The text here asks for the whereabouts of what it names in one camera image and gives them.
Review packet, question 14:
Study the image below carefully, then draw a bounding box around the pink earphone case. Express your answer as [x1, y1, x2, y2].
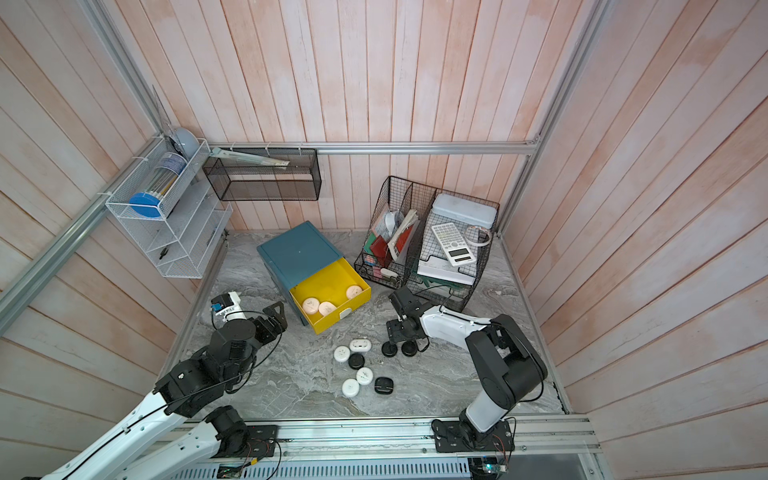
[318, 301, 337, 316]
[302, 297, 320, 316]
[346, 285, 363, 300]

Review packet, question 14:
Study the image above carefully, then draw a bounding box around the yellow drawer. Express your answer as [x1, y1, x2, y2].
[289, 258, 372, 334]

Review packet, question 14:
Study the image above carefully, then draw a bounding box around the teal drawer cabinet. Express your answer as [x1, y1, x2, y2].
[257, 221, 343, 326]

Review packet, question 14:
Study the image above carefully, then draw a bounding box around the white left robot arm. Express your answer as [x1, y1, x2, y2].
[48, 302, 287, 479]

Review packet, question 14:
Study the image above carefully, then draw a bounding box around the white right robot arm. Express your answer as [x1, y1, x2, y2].
[382, 287, 548, 454]

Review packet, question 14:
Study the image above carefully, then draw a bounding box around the white oval earphone case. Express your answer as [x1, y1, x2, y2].
[349, 338, 372, 353]

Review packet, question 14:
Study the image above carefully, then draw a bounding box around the white round earphone case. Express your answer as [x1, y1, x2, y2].
[342, 379, 360, 398]
[333, 345, 351, 363]
[356, 367, 374, 386]

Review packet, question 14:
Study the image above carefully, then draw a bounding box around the red booklet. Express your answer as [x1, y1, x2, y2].
[369, 236, 392, 268]

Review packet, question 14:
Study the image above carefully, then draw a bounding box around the white calculator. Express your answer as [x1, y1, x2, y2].
[431, 222, 476, 267]

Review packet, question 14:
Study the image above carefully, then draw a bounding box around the white plastic box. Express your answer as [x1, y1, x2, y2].
[432, 193, 497, 229]

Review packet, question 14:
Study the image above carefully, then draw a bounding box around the blue capped clear tube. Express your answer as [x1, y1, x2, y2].
[129, 152, 187, 218]

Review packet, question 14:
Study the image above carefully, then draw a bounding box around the grey blue bowl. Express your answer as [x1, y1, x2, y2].
[169, 127, 200, 160]

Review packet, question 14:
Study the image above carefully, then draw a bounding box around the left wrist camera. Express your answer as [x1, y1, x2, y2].
[211, 291, 246, 322]

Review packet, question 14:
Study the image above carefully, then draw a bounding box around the black wire desk organizer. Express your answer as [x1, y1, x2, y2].
[354, 176, 499, 312]

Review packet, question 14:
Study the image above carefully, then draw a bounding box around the black mesh wall basket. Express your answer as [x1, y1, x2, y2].
[203, 147, 322, 201]

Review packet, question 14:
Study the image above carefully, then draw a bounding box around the white wire mesh shelf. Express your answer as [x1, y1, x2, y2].
[106, 138, 232, 279]

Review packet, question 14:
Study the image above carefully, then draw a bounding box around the aluminium frame rail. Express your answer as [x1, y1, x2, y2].
[1, 1, 615, 333]

